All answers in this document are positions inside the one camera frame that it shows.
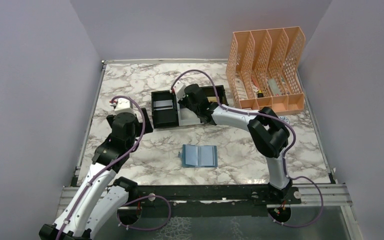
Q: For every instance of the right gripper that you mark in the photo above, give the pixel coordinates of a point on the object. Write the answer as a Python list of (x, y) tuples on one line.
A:
[(182, 101)]

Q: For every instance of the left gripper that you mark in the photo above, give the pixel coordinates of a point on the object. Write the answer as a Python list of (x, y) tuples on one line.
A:
[(147, 128)]

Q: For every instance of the blue card holder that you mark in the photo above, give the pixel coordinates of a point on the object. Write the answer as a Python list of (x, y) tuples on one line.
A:
[(198, 156)]

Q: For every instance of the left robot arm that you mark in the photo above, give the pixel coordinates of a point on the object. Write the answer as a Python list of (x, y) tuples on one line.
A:
[(88, 210)]

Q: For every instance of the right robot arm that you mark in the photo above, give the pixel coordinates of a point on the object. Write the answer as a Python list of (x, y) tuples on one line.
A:
[(268, 132)]

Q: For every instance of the gold credit card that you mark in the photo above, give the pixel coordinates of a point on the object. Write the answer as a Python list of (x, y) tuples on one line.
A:
[(212, 99)]

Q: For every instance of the black white card tray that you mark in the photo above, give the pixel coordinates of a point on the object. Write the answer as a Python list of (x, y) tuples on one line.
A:
[(179, 116)]

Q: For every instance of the white magnetic stripe card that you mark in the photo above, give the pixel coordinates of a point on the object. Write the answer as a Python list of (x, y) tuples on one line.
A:
[(163, 105)]

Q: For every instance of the white labelled box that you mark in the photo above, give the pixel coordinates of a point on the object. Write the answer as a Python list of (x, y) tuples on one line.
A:
[(240, 88)]

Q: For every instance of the yellow tipped marker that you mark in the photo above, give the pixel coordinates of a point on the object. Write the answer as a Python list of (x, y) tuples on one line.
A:
[(259, 94)]

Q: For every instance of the orange file organizer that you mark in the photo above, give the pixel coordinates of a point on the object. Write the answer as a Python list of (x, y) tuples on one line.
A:
[(263, 54)]

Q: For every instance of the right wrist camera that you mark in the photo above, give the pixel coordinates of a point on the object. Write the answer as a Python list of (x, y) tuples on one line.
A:
[(178, 89)]

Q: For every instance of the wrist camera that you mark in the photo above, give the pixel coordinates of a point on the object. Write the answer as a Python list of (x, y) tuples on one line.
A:
[(122, 105), (178, 89)]

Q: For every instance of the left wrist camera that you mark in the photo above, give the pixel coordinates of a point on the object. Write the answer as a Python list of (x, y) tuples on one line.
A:
[(122, 105)]

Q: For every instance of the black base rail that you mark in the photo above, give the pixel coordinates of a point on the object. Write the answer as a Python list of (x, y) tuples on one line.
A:
[(197, 201)]

